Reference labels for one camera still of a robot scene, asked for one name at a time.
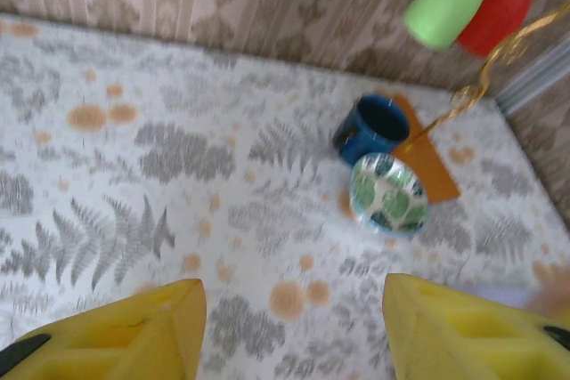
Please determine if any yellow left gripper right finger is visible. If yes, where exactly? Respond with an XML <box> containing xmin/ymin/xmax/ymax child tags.
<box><xmin>383</xmin><ymin>273</ymin><xmax>570</xmax><ymax>380</ymax></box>

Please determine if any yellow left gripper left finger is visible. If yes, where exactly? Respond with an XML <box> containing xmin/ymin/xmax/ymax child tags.
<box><xmin>0</xmin><ymin>279</ymin><xmax>207</xmax><ymax>380</ymax></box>

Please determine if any green leaf print bowl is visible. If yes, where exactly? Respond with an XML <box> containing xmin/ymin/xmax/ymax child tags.
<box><xmin>350</xmin><ymin>151</ymin><xmax>429</xmax><ymax>239</ymax></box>

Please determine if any floral print table cover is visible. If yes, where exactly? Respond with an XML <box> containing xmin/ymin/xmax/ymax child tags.
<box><xmin>0</xmin><ymin>12</ymin><xmax>570</xmax><ymax>380</ymax></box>

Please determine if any dark blue ceramic mug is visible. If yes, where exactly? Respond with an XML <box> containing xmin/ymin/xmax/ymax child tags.
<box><xmin>332</xmin><ymin>93</ymin><xmax>411</xmax><ymax>167</ymax></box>

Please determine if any red plastic goblet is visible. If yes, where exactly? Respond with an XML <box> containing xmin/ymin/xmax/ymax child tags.
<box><xmin>456</xmin><ymin>0</ymin><xmax>549</xmax><ymax>59</ymax></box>

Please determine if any green plastic goblet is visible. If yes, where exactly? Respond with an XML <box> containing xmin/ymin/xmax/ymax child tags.
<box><xmin>403</xmin><ymin>0</ymin><xmax>496</xmax><ymax>52</ymax></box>

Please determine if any gold wire stand wooden base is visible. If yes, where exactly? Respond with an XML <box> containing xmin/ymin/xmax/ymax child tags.
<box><xmin>391</xmin><ymin>0</ymin><xmax>570</xmax><ymax>203</ymax></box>

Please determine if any aluminium profile frame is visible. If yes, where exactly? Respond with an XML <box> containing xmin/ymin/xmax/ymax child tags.
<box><xmin>493</xmin><ymin>36</ymin><xmax>570</xmax><ymax>117</ymax></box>

